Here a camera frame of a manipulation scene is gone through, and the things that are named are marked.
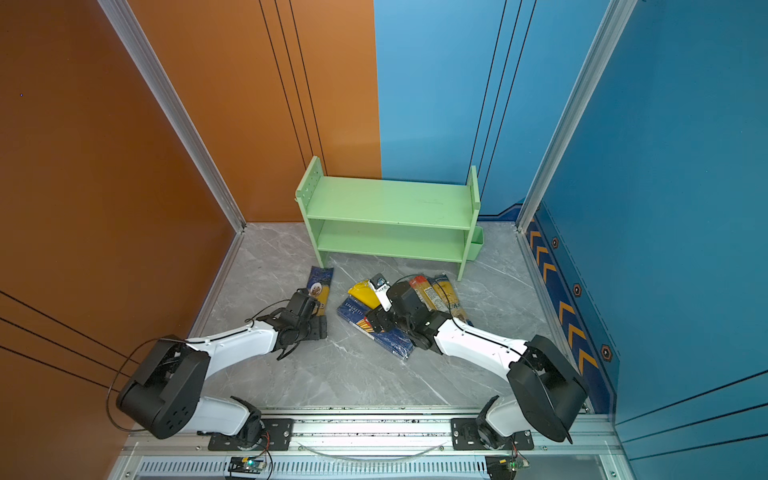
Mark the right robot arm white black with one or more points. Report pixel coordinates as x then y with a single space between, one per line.
547 391

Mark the aluminium front rail frame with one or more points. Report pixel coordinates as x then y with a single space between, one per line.
401 443

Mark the left green circuit board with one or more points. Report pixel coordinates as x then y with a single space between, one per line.
248 467

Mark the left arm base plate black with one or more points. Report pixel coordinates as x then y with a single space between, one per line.
272 434

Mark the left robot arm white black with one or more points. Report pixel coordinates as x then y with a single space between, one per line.
164 394

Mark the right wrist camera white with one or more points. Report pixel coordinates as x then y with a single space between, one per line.
380 286

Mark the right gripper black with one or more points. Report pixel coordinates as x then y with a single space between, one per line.
381 316

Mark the blue Barilla spaghetti box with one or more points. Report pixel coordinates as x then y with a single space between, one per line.
395 341

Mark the Ankara spaghetti bag blue yellow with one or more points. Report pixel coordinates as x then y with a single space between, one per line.
323 277

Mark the red spaghetti bag white label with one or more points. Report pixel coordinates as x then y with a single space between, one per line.
420 288

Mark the green two-tier wooden shelf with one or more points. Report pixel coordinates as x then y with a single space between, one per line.
386 218

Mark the yellow Pastatime spaghetti bag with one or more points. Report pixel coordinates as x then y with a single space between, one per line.
364 293

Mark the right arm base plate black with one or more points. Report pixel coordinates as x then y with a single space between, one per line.
467 434

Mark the right circuit board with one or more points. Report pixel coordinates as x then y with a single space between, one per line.
504 467

